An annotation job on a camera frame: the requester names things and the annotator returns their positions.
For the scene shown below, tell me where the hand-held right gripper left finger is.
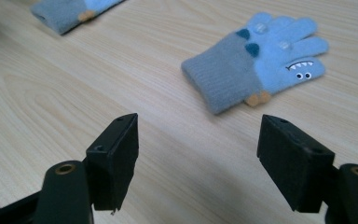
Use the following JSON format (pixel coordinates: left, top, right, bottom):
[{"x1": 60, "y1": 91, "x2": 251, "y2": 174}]
[{"x1": 85, "y1": 112, "x2": 140, "y2": 213}]

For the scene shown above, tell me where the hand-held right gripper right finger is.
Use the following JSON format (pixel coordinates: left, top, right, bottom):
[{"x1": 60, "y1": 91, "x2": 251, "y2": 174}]
[{"x1": 256, "y1": 114, "x2": 336, "y2": 214}]

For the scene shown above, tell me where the blue grey monster knit glove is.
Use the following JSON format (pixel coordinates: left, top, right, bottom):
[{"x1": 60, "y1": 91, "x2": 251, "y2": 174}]
[
  {"x1": 180, "y1": 11, "x2": 330, "y2": 116},
  {"x1": 30, "y1": 0, "x2": 126, "y2": 35}
]

